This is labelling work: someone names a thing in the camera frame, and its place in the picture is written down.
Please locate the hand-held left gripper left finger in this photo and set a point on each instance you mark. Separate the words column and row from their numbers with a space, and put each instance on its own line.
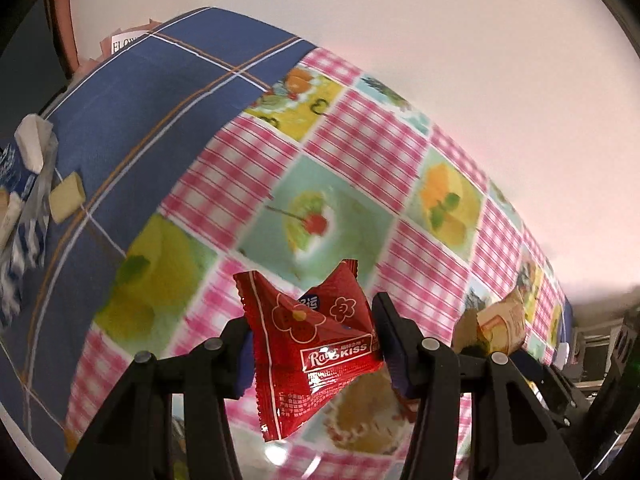
column 243, row 370

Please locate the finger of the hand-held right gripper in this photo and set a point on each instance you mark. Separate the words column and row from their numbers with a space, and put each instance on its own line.
column 555, row 385

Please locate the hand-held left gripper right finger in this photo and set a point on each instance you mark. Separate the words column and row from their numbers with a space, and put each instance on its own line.
column 395, row 355

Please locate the red snack packet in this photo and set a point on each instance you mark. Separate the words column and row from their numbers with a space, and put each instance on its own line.
column 310, row 350

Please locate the orange cream biscuit packet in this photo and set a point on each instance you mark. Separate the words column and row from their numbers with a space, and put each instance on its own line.
column 500, row 325

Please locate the pink checked tablecloth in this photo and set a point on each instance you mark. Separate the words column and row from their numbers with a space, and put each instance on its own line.
column 360, row 180

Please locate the blue white snack packet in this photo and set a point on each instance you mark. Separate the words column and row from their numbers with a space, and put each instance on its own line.
column 20, row 220

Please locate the blue plaid cloth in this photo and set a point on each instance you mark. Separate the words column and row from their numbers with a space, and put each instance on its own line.
column 150, row 110

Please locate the white wrapped wafer piece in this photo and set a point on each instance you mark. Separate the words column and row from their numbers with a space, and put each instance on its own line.
column 31, row 141

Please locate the white printed paper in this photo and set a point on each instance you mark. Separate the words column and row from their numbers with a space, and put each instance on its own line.
column 125, row 42

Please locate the brown curved rim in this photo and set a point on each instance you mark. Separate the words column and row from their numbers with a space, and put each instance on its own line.
column 61, row 35

